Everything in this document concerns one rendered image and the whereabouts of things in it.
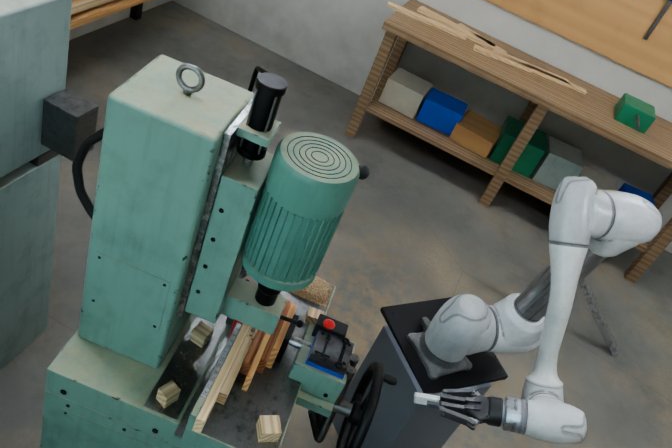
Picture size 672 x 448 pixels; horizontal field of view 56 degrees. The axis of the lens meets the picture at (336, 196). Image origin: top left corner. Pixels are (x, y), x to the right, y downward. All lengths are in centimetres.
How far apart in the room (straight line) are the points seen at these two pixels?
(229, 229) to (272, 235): 10
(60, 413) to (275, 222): 81
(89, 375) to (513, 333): 128
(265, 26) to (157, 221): 382
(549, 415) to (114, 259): 115
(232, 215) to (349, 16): 356
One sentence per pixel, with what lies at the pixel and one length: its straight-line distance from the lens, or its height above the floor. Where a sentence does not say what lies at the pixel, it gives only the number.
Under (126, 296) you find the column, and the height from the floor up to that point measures 102.
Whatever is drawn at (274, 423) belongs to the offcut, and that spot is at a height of 94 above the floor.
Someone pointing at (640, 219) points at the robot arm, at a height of 143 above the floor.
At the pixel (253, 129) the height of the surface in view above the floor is 152.
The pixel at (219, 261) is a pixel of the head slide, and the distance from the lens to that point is 140.
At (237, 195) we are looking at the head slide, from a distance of 127.
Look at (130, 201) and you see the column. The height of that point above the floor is 130.
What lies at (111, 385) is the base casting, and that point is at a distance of 165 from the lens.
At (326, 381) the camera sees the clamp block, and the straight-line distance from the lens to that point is 160.
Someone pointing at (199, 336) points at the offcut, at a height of 84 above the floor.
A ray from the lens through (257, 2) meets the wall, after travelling 504.
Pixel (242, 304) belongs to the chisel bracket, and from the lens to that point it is 151.
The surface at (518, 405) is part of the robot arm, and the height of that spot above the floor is 96.
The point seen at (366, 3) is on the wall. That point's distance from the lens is 469.
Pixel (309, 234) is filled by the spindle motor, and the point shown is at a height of 137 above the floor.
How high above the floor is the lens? 218
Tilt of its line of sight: 36 degrees down
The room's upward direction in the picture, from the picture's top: 23 degrees clockwise
